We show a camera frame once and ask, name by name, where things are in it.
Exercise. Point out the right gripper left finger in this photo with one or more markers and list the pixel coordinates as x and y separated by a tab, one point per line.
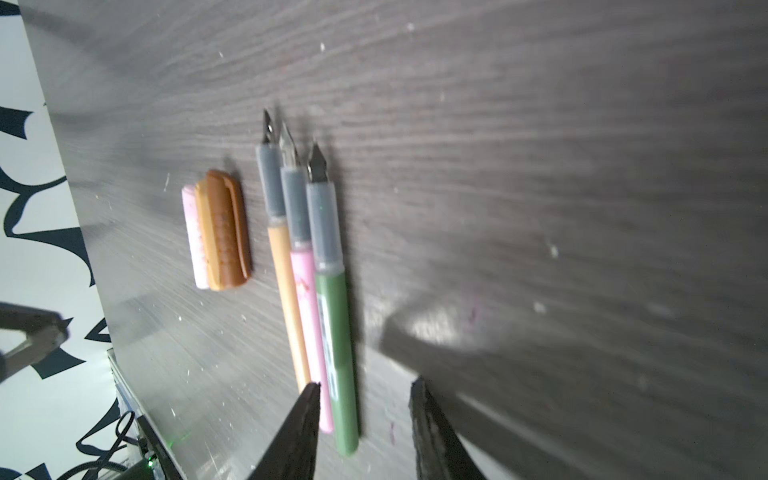
293	451

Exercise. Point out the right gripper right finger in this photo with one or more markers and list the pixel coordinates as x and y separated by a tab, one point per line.
439	452

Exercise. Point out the green marker pen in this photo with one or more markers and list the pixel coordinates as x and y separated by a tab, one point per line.
332	301

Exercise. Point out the pink marker pen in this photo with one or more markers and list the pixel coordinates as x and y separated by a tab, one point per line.
294	181

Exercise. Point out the pink pen cap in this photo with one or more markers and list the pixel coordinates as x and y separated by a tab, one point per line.
194	234

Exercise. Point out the brown pen cap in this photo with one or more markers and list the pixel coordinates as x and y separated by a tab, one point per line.
224	230

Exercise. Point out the tan brown marker pen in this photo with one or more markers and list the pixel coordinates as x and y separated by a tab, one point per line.
269	162

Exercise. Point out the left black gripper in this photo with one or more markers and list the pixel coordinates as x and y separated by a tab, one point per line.
44	331

